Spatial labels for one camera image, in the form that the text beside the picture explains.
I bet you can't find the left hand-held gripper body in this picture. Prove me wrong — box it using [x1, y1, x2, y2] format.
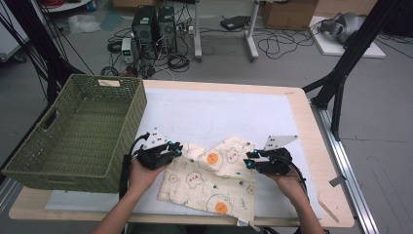
[135, 127, 178, 171]

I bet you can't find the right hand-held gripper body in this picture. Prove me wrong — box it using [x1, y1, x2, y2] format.
[256, 135, 299, 176]

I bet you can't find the cream egg-print cloth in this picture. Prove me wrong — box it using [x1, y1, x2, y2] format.
[157, 136, 261, 232]

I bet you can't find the green woven basket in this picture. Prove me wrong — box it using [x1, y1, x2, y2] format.
[0, 73, 148, 193]

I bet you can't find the person's left hand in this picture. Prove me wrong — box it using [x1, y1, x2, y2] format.
[128, 158, 170, 197]

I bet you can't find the person's right hand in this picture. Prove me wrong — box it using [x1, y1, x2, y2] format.
[263, 169, 309, 210]

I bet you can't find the white grid mat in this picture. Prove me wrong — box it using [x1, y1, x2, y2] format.
[45, 87, 322, 219]

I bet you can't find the grey tape piece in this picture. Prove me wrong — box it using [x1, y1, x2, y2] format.
[328, 175, 348, 188]

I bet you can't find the thin wooden strip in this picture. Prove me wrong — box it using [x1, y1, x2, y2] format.
[317, 198, 341, 224]

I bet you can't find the white power supply box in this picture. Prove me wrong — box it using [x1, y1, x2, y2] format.
[120, 37, 135, 65]

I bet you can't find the black computer tower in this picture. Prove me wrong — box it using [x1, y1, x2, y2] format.
[157, 5, 178, 55]
[131, 5, 160, 60]

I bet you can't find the white floor board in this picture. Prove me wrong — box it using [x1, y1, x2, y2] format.
[308, 15, 388, 59]

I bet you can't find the black flat case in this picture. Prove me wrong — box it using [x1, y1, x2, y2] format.
[219, 15, 251, 32]

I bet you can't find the teal sheet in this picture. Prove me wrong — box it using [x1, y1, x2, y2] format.
[99, 9, 127, 33]

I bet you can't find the brown cardboard box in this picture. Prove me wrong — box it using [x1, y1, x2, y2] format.
[261, 0, 319, 31]

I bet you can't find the black metal stand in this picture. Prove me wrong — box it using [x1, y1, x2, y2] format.
[2, 0, 95, 108]
[301, 0, 403, 141]

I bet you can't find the clear plastic bag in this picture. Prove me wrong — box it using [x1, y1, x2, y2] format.
[67, 13, 102, 35]

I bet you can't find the grey rounded device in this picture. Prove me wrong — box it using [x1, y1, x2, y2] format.
[318, 12, 367, 45]

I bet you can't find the white round table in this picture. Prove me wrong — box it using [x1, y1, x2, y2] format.
[38, 0, 95, 14]

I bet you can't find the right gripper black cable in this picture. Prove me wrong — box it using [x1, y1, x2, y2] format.
[282, 157, 310, 200]

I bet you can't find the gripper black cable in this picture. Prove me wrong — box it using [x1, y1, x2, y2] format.
[118, 132, 151, 201]
[282, 157, 310, 200]

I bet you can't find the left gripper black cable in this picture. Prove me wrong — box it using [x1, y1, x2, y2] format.
[118, 132, 151, 201]

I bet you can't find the aluminium frame rail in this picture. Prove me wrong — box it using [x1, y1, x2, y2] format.
[0, 177, 21, 213]
[311, 102, 381, 234]

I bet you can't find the coiled black cable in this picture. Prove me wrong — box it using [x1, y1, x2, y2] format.
[99, 65, 120, 78]
[106, 38, 124, 55]
[167, 53, 191, 74]

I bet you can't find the loose black floor cable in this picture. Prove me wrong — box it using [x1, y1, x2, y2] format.
[257, 27, 316, 60]

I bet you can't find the white desk frame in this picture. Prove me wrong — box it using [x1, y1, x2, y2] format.
[193, 0, 261, 62]

